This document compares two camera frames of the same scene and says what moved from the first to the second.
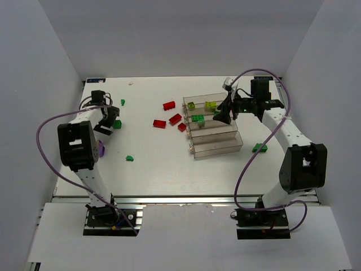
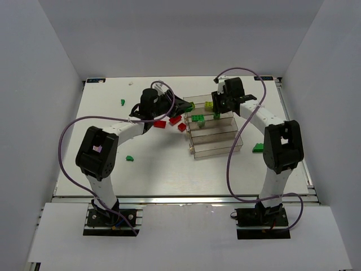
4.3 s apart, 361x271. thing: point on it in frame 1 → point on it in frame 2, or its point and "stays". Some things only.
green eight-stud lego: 198,118 stays
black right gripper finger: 98,129 → 180,106
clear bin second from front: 211,127 stays
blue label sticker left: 96,80 stays
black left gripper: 107,122 → 171,101
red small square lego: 181,126 stays
